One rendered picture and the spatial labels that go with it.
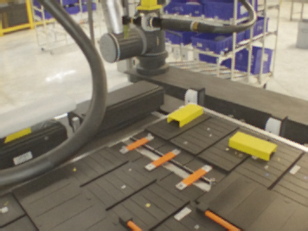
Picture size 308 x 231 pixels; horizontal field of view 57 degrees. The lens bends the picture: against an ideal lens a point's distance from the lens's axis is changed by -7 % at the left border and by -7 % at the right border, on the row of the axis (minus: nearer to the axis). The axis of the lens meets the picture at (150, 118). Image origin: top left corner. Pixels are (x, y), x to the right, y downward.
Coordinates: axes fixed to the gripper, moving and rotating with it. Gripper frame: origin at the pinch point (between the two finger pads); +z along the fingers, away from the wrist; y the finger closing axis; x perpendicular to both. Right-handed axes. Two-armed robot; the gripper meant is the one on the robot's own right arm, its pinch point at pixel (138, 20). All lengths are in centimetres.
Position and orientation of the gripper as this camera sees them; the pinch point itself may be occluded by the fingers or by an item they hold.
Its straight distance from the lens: 145.4
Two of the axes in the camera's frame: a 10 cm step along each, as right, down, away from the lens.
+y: 3.7, 5.8, 7.3
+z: -5.5, 7.7, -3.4
